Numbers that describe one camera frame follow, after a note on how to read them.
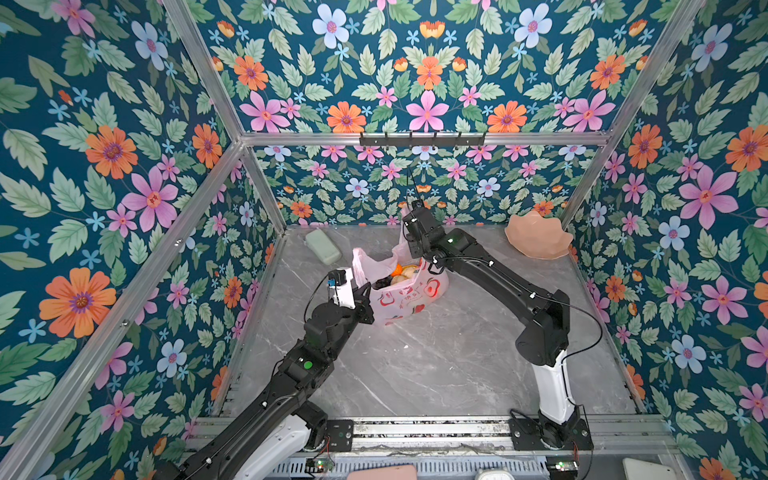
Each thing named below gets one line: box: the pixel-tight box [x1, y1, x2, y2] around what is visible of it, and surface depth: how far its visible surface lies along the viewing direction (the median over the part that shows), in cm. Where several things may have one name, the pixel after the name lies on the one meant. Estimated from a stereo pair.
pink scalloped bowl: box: [505, 211, 573, 260], surface depth 118 cm
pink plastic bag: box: [352, 209, 449, 325], surface depth 84 cm
